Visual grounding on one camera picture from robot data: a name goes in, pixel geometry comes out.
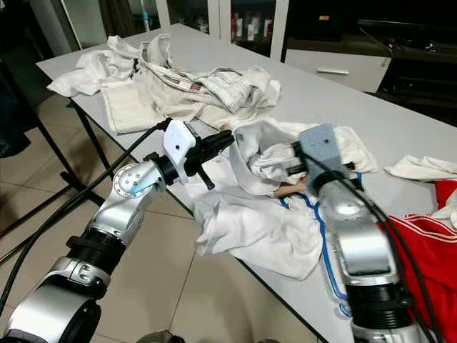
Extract black table leg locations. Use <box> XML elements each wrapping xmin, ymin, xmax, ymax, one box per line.
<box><xmin>73</xmin><ymin>100</ymin><xmax>111</xmax><ymax>176</ymax></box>

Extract blue plastic hanger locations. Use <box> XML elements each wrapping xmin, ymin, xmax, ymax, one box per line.
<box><xmin>278</xmin><ymin>192</ymin><xmax>356</xmax><ymax>319</ymax></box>

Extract red shorts white stripes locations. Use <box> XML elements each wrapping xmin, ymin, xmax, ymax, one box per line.
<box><xmin>378</xmin><ymin>179</ymin><xmax>457</xmax><ymax>343</ymax></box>

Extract white crumpled jacket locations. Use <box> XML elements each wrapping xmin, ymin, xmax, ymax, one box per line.
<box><xmin>46</xmin><ymin>34</ymin><xmax>140</xmax><ymax>97</ymax></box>

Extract white glass door cabinet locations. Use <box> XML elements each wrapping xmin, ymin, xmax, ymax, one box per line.
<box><xmin>157</xmin><ymin>0</ymin><xmax>290</xmax><ymax>61</ymax></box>

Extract white printed t-shirt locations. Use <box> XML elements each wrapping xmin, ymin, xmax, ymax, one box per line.
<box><xmin>189</xmin><ymin>116</ymin><xmax>378</xmax><ymax>281</ymax></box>

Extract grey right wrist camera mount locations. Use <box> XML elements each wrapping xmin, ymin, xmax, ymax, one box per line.
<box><xmin>298</xmin><ymin>124</ymin><xmax>345</xmax><ymax>179</ymax></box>

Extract white drawer unit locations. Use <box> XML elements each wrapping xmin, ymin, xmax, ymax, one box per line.
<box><xmin>283</xmin><ymin>49</ymin><xmax>392</xmax><ymax>94</ymax></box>

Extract black clothes rack frame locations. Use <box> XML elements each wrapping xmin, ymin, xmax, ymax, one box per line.
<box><xmin>0</xmin><ymin>64</ymin><xmax>108</xmax><ymax>262</ymax></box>

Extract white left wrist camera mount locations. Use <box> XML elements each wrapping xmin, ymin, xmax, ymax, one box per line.
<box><xmin>163</xmin><ymin>118</ymin><xmax>197</xmax><ymax>185</ymax></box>

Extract black TV stand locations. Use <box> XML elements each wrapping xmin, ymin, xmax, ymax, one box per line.
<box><xmin>287</xmin><ymin>0</ymin><xmax>457</xmax><ymax>115</ymax></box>

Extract small white cloth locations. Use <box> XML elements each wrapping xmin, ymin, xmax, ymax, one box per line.
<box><xmin>384</xmin><ymin>154</ymin><xmax>457</xmax><ymax>183</ymax></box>

